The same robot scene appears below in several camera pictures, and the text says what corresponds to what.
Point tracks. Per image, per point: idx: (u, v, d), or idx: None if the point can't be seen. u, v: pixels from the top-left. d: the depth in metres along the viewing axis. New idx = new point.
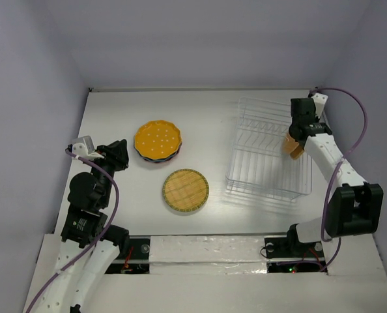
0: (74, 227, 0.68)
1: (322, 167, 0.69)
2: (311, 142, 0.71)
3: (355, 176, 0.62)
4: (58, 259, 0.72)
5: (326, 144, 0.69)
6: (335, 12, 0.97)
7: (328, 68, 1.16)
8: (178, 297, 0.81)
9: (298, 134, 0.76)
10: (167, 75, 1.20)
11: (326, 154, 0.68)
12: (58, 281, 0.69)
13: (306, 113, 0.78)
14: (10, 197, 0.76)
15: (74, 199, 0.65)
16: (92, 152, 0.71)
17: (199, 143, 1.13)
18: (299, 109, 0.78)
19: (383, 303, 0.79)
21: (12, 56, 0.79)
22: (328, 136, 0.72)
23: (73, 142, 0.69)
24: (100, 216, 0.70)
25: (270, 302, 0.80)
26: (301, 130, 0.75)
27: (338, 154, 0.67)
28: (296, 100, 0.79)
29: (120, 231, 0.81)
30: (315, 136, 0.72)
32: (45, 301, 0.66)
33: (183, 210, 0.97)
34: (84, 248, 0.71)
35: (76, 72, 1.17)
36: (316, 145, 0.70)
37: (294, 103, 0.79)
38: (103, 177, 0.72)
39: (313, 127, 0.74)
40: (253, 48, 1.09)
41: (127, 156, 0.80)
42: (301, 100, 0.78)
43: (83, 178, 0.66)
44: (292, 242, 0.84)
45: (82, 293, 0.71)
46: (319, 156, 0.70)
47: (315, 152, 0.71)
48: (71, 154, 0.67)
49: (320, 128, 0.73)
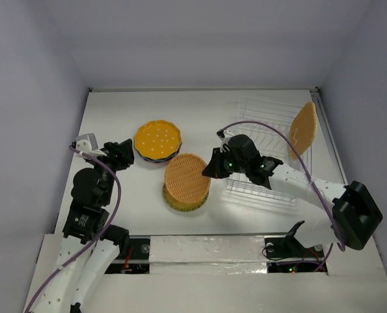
0: (76, 223, 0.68)
1: (300, 195, 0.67)
2: (275, 182, 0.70)
3: (333, 185, 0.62)
4: (60, 254, 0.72)
5: (287, 173, 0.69)
6: (335, 12, 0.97)
7: (328, 68, 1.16)
8: (178, 297, 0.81)
9: (258, 180, 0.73)
10: (167, 75, 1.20)
11: (295, 182, 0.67)
12: (60, 277, 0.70)
13: (252, 154, 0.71)
14: (10, 196, 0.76)
15: (77, 195, 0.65)
16: (96, 150, 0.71)
17: (199, 143, 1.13)
18: (244, 155, 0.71)
19: (383, 303, 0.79)
21: (12, 55, 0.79)
22: (282, 165, 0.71)
23: (77, 139, 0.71)
24: (101, 212, 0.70)
25: (270, 302, 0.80)
26: (260, 175, 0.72)
27: (303, 175, 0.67)
28: (237, 147, 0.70)
29: (120, 230, 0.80)
30: (273, 174, 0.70)
32: (46, 297, 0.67)
33: (183, 210, 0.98)
34: (85, 244, 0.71)
35: (76, 72, 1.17)
36: (281, 180, 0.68)
37: (236, 151, 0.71)
38: (105, 173, 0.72)
39: (266, 167, 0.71)
40: (253, 48, 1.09)
41: (133, 156, 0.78)
42: (242, 145, 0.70)
43: (86, 175, 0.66)
44: (294, 249, 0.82)
45: (83, 292, 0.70)
46: (290, 188, 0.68)
47: (284, 187, 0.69)
48: (75, 150, 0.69)
49: (272, 163, 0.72)
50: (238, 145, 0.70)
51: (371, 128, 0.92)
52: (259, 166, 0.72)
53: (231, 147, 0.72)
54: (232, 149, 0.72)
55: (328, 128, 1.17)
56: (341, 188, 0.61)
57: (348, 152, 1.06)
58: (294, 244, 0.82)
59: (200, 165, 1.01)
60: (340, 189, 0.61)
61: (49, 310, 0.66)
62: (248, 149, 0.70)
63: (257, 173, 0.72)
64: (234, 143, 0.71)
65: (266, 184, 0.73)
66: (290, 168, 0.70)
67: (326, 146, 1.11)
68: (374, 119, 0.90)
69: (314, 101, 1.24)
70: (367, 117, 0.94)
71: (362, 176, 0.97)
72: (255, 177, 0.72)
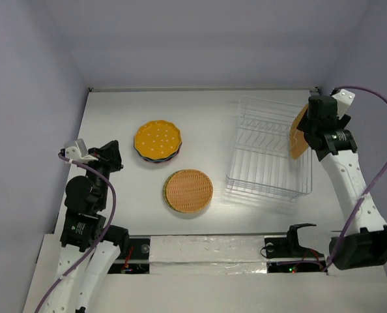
0: (73, 231, 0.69)
1: (338, 191, 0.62)
2: (330, 158, 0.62)
3: (376, 216, 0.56)
4: (60, 263, 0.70)
5: (348, 167, 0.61)
6: (336, 10, 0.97)
7: (328, 68, 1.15)
8: (178, 297, 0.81)
9: (316, 144, 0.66)
10: (167, 75, 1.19)
11: (347, 181, 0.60)
12: (62, 286, 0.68)
13: (326, 116, 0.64)
14: (10, 197, 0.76)
15: (71, 204, 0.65)
16: (86, 156, 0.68)
17: (199, 143, 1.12)
18: (318, 112, 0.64)
19: (383, 303, 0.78)
21: (12, 56, 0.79)
22: (351, 153, 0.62)
23: (66, 146, 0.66)
24: (98, 218, 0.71)
25: (270, 302, 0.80)
26: (321, 140, 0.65)
27: (360, 184, 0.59)
28: (315, 100, 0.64)
29: (120, 230, 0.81)
30: (336, 154, 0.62)
32: (50, 307, 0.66)
33: (181, 210, 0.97)
34: (84, 252, 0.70)
35: (76, 72, 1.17)
36: (336, 167, 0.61)
37: (313, 105, 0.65)
38: (99, 179, 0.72)
39: (336, 137, 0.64)
40: (253, 47, 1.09)
41: (120, 158, 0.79)
42: (323, 100, 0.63)
43: (79, 182, 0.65)
44: (292, 242, 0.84)
45: (86, 296, 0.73)
46: (337, 179, 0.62)
47: (333, 172, 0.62)
48: (65, 160, 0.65)
49: (344, 139, 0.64)
50: (318, 97, 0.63)
51: (372, 129, 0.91)
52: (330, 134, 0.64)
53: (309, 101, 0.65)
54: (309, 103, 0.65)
55: None
56: (381, 225, 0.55)
57: None
58: (293, 237, 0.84)
59: (204, 181, 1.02)
60: (378, 225, 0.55)
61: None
62: (324, 108, 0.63)
63: (320, 137, 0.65)
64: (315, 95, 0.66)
65: (320, 153, 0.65)
66: (356, 163, 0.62)
67: None
68: (375, 118, 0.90)
69: None
70: (367, 117, 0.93)
71: None
72: (315, 139, 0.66)
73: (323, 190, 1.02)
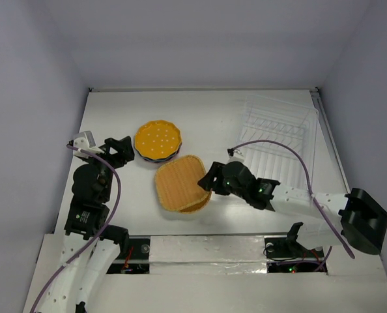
0: (78, 220, 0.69)
1: (304, 212, 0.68)
2: (275, 204, 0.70)
3: (335, 197, 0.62)
4: (63, 252, 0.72)
5: (287, 192, 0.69)
6: (335, 12, 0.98)
7: (327, 68, 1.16)
8: (178, 297, 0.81)
9: (259, 204, 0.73)
10: (167, 75, 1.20)
11: (297, 201, 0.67)
12: (64, 274, 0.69)
13: (248, 181, 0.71)
14: (10, 197, 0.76)
15: (77, 190, 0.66)
16: (94, 147, 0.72)
17: (199, 143, 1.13)
18: (242, 182, 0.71)
19: (383, 303, 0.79)
21: (12, 56, 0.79)
22: (277, 187, 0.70)
23: (75, 137, 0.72)
24: (102, 207, 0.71)
25: (269, 302, 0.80)
26: (262, 200, 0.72)
27: (303, 192, 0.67)
28: (234, 176, 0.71)
29: (120, 230, 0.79)
30: (273, 196, 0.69)
32: (51, 296, 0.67)
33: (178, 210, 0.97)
34: (88, 240, 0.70)
35: (76, 72, 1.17)
36: (283, 202, 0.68)
37: (234, 180, 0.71)
38: (104, 169, 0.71)
39: (264, 190, 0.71)
40: (253, 48, 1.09)
41: (133, 153, 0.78)
42: (238, 173, 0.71)
43: (86, 170, 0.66)
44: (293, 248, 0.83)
45: (86, 291, 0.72)
46: (294, 207, 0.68)
47: (285, 207, 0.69)
48: (73, 149, 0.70)
49: (269, 186, 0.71)
50: (234, 174, 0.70)
51: (371, 130, 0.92)
52: (258, 190, 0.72)
53: (228, 178, 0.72)
54: (230, 178, 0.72)
55: (329, 129, 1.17)
56: (343, 198, 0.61)
57: (348, 152, 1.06)
58: (295, 246, 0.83)
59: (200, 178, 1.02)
60: (343, 199, 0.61)
61: (55, 308, 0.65)
62: (245, 177, 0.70)
63: (258, 198, 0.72)
64: (230, 173, 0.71)
65: (270, 207, 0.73)
66: (288, 187, 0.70)
67: (326, 146, 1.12)
68: (374, 119, 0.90)
69: (314, 100, 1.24)
70: (368, 117, 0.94)
71: (362, 175, 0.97)
72: (256, 203, 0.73)
73: (322, 190, 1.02)
